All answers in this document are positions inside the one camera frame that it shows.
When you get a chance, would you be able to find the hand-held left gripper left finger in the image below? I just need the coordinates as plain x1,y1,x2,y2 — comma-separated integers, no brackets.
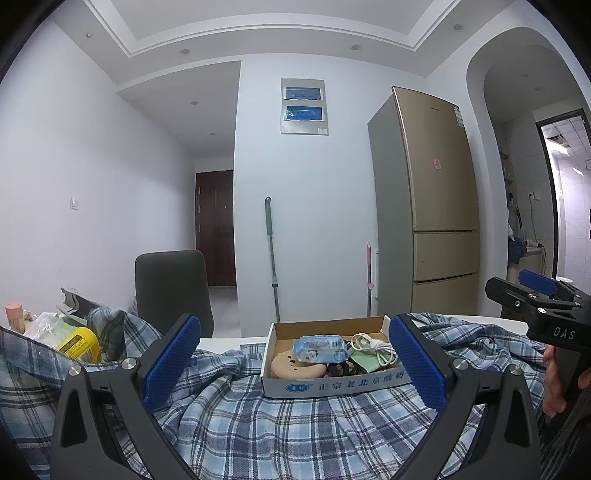
50,314,202,480

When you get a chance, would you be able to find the person's right hand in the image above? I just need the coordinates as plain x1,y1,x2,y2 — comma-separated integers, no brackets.
542,345,591,419

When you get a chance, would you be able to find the green handled mop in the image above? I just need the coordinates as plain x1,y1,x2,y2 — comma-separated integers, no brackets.
264,196,281,323

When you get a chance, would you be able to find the yellow bottle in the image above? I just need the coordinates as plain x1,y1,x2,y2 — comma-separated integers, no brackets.
60,327,102,363

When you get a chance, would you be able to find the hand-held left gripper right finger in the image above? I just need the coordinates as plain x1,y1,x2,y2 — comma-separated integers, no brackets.
389,313,542,480

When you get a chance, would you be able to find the green cloth pouch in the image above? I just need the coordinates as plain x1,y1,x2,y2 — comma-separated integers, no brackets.
348,346,398,374

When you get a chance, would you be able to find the white cable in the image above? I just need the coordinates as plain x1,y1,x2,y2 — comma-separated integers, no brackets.
351,333,399,367

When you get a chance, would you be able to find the grey electrical panel box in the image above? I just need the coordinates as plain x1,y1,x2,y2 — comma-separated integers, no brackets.
281,78,330,136

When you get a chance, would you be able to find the dark blue hanging cloth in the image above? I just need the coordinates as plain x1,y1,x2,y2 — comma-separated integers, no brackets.
508,235,527,265

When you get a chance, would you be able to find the pink handled broom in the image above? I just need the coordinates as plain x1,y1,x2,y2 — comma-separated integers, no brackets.
366,242,376,318

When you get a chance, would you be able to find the tan foam pad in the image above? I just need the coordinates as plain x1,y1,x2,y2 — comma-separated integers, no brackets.
270,350,328,380

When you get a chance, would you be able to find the blue wipes packet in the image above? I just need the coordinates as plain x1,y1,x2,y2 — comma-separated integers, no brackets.
292,335,352,365

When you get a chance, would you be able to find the grey chair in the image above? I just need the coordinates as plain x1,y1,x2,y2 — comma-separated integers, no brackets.
135,250,214,340

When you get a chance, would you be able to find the dark brown door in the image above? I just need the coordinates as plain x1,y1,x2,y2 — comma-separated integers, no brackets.
195,170,236,288

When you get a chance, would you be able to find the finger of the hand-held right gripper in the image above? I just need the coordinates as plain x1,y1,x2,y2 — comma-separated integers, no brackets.
518,270,583,306
485,276,548,321

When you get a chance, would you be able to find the blue plaid cloth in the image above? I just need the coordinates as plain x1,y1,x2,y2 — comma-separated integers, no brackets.
0,307,555,480

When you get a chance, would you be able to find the grey white carton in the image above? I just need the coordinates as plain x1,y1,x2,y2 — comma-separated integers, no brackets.
58,287,100,324

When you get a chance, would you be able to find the cardboard box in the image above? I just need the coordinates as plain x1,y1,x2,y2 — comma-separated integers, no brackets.
261,315,414,399

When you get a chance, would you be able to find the gold refrigerator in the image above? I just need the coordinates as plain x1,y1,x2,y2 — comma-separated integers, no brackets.
368,86,481,319

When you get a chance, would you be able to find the clear plastic bag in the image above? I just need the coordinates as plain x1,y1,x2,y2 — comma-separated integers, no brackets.
23,313,75,349

